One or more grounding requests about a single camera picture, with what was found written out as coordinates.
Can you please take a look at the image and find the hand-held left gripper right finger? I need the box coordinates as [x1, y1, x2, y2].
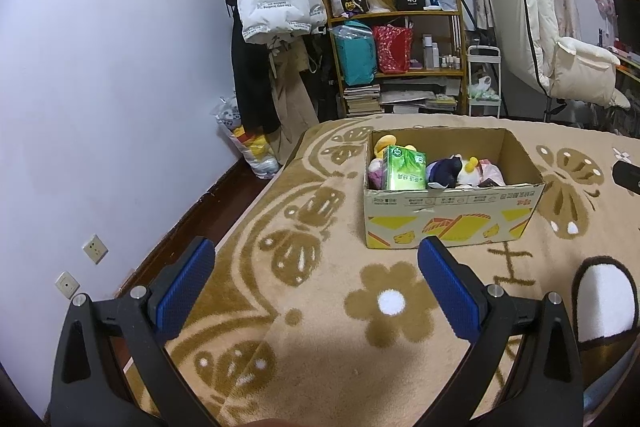
[417, 236, 586, 427]

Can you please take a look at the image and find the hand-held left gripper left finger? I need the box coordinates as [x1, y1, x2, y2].
[48, 236, 221, 427]

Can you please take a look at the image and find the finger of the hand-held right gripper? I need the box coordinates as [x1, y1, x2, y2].
[612, 160, 640, 195]

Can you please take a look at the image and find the printed cardboard box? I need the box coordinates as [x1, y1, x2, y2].
[363, 127, 546, 250]

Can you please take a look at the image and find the white-haired plush doll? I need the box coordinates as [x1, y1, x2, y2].
[426, 155, 463, 190]

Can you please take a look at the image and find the white furry plush toy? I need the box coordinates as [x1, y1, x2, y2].
[457, 155, 483, 186]

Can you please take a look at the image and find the pink packaged cloth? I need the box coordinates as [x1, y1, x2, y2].
[479, 159, 506, 186]

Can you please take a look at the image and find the green tissue pack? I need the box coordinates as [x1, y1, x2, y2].
[382, 146, 428, 192]

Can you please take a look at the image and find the pink plush toy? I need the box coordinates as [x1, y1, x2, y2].
[368, 157, 388, 190]

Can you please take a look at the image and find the yellow plush toy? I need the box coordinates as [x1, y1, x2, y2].
[374, 134, 416, 158]

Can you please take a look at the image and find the brown and white slipper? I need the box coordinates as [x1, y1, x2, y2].
[571, 257, 640, 350]

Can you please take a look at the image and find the black monitor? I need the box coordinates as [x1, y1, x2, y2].
[612, 0, 640, 52]

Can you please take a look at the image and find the clear plastic bag of toys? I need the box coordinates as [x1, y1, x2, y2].
[215, 94, 283, 180]

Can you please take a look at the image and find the white and green plush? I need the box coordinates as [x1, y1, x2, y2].
[469, 74, 501, 102]

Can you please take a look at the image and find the pink fan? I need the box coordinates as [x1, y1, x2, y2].
[595, 0, 618, 28]

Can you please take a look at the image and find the light blue cloth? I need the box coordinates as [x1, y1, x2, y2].
[582, 349, 633, 415]

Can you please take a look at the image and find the white metal trolley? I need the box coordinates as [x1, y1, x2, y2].
[466, 46, 502, 118]

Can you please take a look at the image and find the pile of papers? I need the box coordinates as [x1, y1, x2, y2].
[380, 79, 458, 115]

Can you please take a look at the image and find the beige coat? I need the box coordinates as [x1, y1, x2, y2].
[267, 42, 321, 165]

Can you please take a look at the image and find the stack of books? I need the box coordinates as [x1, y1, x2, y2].
[342, 84, 383, 116]

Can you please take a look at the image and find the wooden shelf rack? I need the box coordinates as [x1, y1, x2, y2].
[318, 0, 468, 118]

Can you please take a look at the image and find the black hanging garment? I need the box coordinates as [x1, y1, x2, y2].
[230, 7, 281, 132]

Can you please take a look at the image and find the white bottle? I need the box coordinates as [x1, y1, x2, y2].
[422, 34, 441, 70]

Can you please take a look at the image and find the red patterned bag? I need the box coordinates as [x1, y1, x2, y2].
[372, 24, 415, 74]

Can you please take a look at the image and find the teal bag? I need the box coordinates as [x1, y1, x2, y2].
[332, 21, 378, 86]

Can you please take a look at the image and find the white wall socket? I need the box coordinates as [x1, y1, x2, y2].
[82, 234, 109, 265]
[55, 272, 81, 300]

